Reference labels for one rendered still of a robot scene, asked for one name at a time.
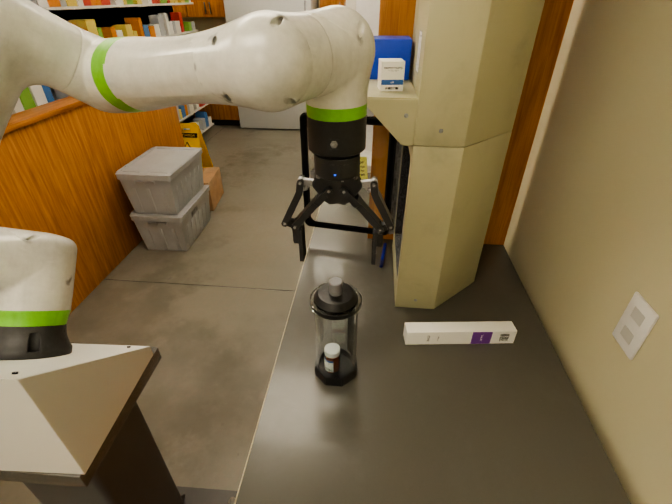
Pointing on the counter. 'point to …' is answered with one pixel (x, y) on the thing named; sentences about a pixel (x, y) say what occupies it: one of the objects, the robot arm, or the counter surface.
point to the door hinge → (396, 181)
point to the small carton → (391, 74)
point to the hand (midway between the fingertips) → (337, 254)
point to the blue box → (384, 48)
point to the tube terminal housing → (459, 137)
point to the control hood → (395, 110)
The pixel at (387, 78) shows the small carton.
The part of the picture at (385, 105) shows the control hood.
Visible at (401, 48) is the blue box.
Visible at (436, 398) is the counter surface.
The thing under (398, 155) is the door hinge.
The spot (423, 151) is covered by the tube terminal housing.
